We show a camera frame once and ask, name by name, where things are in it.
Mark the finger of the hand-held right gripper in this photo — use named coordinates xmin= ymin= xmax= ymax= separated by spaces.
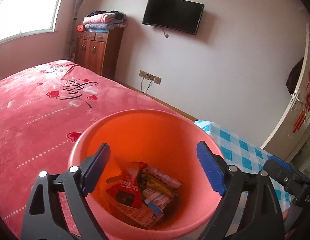
xmin=263 ymin=155 xmax=310 ymax=189

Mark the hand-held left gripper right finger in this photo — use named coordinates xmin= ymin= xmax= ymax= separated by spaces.
xmin=196 ymin=141 xmax=285 ymax=240

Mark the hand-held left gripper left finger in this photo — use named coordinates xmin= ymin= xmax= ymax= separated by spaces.
xmin=21 ymin=142 xmax=111 ymax=240

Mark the red snack packet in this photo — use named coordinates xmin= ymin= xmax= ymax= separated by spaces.
xmin=106 ymin=161 xmax=148 ymax=209

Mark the purple cartoon tissue pack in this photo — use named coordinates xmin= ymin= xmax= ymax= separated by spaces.
xmin=147 ymin=165 xmax=182 ymax=188

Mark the yellow snack packet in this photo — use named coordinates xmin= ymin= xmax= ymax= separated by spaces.
xmin=142 ymin=171 xmax=175 ymax=198

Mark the white box with red dots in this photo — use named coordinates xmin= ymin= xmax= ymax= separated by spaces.
xmin=107 ymin=197 xmax=162 ymax=229

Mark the orange plastic bucket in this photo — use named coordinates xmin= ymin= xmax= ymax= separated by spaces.
xmin=68 ymin=109 xmax=225 ymax=239

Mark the person's right forearm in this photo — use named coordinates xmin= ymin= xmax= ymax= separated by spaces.
xmin=282 ymin=204 xmax=310 ymax=240

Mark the white door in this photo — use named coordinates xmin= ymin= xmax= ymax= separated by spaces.
xmin=260 ymin=22 xmax=310 ymax=155

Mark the blue white checked tablecloth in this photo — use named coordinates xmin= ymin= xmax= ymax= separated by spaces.
xmin=194 ymin=120 xmax=295 ymax=225

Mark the red knot door decoration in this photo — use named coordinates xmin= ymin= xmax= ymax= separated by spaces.
xmin=292 ymin=62 xmax=310 ymax=134

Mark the pink heart print blanket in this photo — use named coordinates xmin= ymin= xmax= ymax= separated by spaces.
xmin=0 ymin=59 xmax=195 ymax=240

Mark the brown wooden cabinet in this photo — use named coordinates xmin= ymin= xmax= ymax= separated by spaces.
xmin=75 ymin=25 xmax=125 ymax=78

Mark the pile of folded clothes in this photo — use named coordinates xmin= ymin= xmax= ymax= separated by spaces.
xmin=83 ymin=10 xmax=128 ymax=30

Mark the striped window curtain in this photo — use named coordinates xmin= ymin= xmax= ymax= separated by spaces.
xmin=65 ymin=0 xmax=89 ymax=63

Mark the bright window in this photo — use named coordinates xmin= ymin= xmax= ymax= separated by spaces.
xmin=0 ymin=0 xmax=68 ymax=46

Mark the metal door handle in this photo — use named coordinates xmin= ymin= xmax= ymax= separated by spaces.
xmin=290 ymin=91 xmax=302 ymax=111

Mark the black charger cable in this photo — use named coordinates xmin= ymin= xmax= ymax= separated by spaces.
xmin=140 ymin=74 xmax=151 ymax=93

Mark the black wall television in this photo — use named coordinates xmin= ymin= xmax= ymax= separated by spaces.
xmin=141 ymin=0 xmax=205 ymax=36

